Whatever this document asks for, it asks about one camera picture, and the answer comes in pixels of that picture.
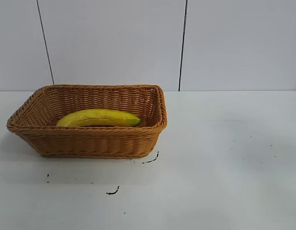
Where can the brown woven wicker basket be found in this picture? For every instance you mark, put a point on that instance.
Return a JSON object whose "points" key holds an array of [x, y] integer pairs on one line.
{"points": [[90, 141]]}

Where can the yellow banana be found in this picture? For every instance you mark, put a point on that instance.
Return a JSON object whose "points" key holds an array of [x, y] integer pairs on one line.
{"points": [[97, 118]]}

